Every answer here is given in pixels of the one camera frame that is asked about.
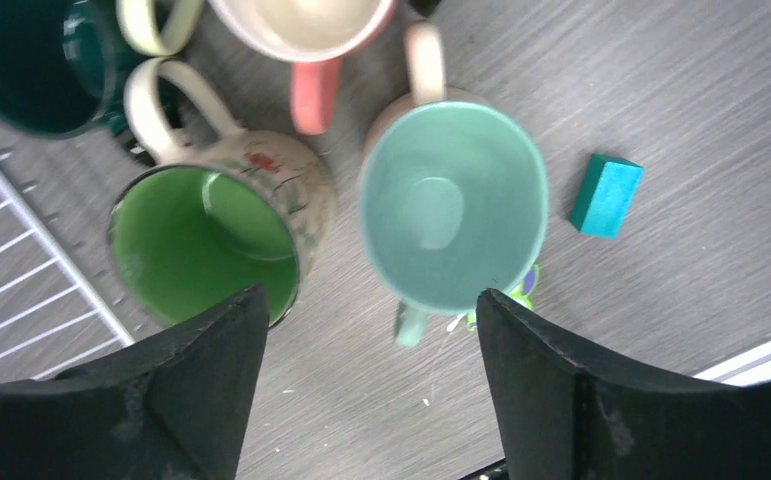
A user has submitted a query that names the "aluminium front rail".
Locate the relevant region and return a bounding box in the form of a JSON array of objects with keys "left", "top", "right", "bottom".
[{"left": 694, "top": 339, "right": 771, "bottom": 387}]

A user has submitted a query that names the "small sage green cup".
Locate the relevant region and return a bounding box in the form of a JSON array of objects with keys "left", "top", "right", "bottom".
[{"left": 358, "top": 101, "right": 549, "bottom": 348}]

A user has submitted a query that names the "cream mug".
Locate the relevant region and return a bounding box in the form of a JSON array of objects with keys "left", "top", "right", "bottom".
[
  {"left": 359, "top": 20, "right": 488, "bottom": 177},
  {"left": 107, "top": 58, "right": 337, "bottom": 326}
]

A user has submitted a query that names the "light green mug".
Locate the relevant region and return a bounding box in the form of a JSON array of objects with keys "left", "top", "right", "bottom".
[{"left": 116, "top": 0, "right": 205, "bottom": 56}]

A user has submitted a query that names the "green toy monster block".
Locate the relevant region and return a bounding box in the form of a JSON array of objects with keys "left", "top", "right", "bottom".
[{"left": 446, "top": 264, "right": 540, "bottom": 333}]

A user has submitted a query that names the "metal wire dish rack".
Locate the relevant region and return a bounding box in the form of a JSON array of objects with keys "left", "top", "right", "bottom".
[{"left": 0, "top": 147, "right": 134, "bottom": 384}]

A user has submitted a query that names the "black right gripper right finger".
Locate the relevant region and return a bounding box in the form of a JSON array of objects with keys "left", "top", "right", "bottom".
[{"left": 476, "top": 289, "right": 771, "bottom": 479}]

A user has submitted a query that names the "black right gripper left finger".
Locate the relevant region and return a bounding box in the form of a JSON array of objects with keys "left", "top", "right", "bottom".
[{"left": 0, "top": 286, "right": 269, "bottom": 479}]

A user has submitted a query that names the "cream mug back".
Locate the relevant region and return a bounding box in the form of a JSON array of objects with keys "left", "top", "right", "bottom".
[{"left": 359, "top": 20, "right": 488, "bottom": 177}]

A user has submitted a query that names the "teal toy block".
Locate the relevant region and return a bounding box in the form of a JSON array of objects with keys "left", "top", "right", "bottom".
[{"left": 569, "top": 154, "right": 644, "bottom": 239}]

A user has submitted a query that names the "salmon pink mug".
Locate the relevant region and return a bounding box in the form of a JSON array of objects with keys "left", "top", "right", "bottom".
[{"left": 211, "top": 0, "right": 396, "bottom": 135}]

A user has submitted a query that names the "cream mug front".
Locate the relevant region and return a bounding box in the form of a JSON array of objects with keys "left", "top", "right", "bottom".
[{"left": 107, "top": 58, "right": 337, "bottom": 326}]

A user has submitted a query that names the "dark teal mug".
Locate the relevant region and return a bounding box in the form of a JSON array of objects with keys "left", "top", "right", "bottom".
[{"left": 0, "top": 0, "right": 140, "bottom": 138}]

